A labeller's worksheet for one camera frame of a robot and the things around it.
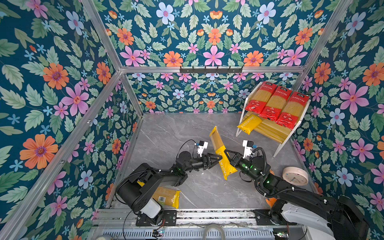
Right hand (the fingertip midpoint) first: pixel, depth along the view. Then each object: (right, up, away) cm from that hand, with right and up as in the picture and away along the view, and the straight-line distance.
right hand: (224, 151), depth 73 cm
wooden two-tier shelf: (+28, +12, +19) cm, 36 cm away
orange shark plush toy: (+24, -26, +2) cm, 36 cm away
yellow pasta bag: (+2, -8, -2) cm, 8 cm away
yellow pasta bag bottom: (-30, -25, +6) cm, 40 cm away
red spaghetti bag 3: (+30, +16, -4) cm, 34 cm away
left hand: (-1, -4, -2) cm, 4 cm away
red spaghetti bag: (+22, +30, +9) cm, 39 cm away
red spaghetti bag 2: (+29, +25, +5) cm, 38 cm away
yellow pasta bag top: (+19, +14, +20) cm, 31 cm away
